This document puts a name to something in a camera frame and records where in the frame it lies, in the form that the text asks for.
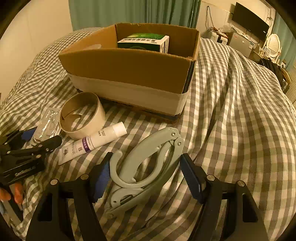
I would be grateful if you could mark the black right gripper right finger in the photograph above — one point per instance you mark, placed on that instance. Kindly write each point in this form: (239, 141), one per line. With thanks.
(230, 202)

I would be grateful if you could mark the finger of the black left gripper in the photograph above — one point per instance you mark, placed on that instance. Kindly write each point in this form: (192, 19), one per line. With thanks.
(16, 139)
(44, 147)

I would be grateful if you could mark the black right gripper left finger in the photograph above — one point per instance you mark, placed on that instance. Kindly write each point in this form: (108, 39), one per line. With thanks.
(51, 219)

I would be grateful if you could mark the clear plastic bag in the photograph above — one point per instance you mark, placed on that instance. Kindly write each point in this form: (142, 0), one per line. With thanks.
(48, 127)

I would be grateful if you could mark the white cosmetic tube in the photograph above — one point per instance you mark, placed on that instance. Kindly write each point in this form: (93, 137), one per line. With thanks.
(94, 141)

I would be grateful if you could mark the cardboard tape roll core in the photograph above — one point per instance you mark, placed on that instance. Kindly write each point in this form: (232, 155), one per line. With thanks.
(82, 115)

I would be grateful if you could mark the grey folding clothes hanger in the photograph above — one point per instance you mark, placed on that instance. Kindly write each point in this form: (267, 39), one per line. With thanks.
(144, 171)

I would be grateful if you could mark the green white carton box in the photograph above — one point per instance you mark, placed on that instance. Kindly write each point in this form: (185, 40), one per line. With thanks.
(145, 41)

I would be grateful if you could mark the operator hand orange glove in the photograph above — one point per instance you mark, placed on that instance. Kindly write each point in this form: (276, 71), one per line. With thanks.
(5, 195)

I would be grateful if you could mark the grey checked bed cover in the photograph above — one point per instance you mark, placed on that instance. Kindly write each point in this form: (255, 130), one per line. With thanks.
(237, 124)

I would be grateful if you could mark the brown cardboard box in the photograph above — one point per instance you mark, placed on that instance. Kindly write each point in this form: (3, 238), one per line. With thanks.
(146, 79)

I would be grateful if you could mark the black clothes pile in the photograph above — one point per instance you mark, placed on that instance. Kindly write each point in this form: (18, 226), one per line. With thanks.
(272, 67)

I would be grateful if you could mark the grey mini fridge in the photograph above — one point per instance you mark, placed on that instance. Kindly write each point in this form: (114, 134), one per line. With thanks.
(240, 43)

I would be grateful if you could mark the white oval vanity mirror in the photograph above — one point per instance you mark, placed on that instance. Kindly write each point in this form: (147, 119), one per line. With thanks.
(272, 48)

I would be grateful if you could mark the teal window curtain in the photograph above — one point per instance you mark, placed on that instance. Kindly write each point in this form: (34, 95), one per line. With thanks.
(287, 41)

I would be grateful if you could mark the black wall television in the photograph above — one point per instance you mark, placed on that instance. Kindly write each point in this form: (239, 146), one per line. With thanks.
(250, 21)

